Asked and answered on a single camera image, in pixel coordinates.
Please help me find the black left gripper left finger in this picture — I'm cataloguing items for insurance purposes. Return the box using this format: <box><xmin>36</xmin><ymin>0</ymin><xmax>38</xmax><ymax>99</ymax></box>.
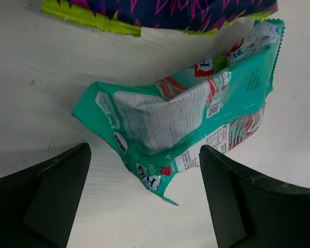
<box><xmin>0</xmin><ymin>143</ymin><xmax>91</xmax><ymax>247</ymax></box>

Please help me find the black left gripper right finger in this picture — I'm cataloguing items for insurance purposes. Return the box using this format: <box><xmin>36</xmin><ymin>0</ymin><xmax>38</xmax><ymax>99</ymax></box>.
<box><xmin>199</xmin><ymin>145</ymin><xmax>310</xmax><ymax>247</ymax></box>

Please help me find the dark blue Krokant snack bag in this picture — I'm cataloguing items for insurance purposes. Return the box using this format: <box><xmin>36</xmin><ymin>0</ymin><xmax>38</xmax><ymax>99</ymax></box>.
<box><xmin>42</xmin><ymin>0</ymin><xmax>278</xmax><ymax>37</ymax></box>

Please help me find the teal candy bag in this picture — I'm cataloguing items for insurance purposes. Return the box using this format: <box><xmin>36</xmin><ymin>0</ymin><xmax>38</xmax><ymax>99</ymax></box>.
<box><xmin>72</xmin><ymin>19</ymin><xmax>285</xmax><ymax>202</ymax></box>

